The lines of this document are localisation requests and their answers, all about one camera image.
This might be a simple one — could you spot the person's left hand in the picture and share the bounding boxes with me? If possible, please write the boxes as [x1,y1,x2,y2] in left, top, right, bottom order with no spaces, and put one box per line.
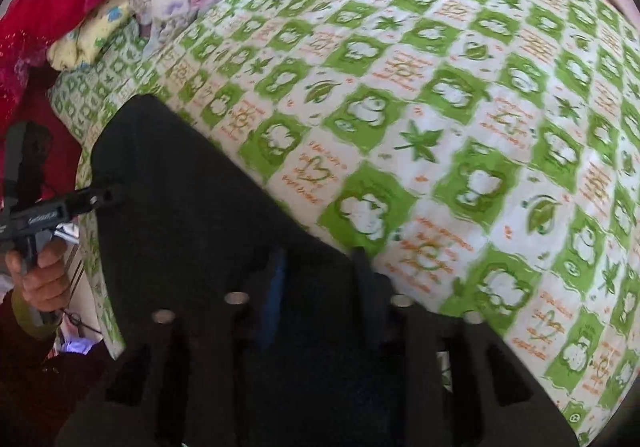
[4,238,70,313]

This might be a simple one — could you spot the red blanket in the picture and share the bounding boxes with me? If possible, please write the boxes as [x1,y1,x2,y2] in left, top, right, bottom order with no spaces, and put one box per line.
[1,0,104,198]

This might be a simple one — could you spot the green white patterned bedsheet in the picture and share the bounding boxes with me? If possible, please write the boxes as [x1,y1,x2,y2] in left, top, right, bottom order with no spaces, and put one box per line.
[50,0,639,446]

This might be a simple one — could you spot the yellow floral pillow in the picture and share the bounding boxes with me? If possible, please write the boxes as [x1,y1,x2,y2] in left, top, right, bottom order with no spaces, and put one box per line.
[47,0,131,72]

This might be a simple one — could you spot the black pants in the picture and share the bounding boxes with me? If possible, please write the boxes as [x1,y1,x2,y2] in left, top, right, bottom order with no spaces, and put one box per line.
[89,94,402,447]

